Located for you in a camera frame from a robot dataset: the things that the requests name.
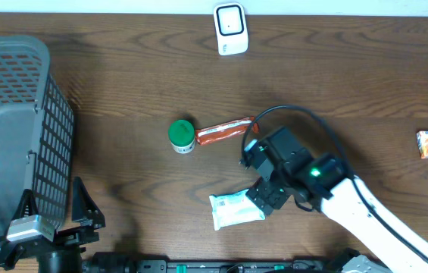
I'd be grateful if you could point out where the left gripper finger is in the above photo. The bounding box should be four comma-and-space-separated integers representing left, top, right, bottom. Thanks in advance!
12, 189, 39, 220
71, 177, 106, 230

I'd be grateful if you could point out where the teal wet wipes pack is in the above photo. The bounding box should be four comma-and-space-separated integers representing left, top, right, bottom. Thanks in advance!
209, 189, 266, 231

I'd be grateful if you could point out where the red Top chocolate bar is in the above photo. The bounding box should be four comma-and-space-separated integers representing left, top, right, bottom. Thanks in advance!
195, 116, 255, 146

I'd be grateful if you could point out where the green lid white jar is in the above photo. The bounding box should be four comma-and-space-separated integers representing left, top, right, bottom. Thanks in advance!
168, 119, 196, 154

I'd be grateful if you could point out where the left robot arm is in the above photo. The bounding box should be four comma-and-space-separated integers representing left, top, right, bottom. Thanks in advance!
0, 177, 136, 273

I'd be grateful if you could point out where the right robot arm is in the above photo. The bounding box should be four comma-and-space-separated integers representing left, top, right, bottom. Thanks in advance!
241, 127, 428, 272

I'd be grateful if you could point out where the white barcode scanner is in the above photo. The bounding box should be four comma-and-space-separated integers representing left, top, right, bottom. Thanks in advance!
213, 2, 248, 56

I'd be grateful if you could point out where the grey plastic shopping basket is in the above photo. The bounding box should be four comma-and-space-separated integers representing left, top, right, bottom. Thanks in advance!
0, 36, 75, 237

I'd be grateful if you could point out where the black mounting rail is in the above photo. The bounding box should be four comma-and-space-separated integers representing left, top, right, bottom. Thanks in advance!
84, 252, 389, 273

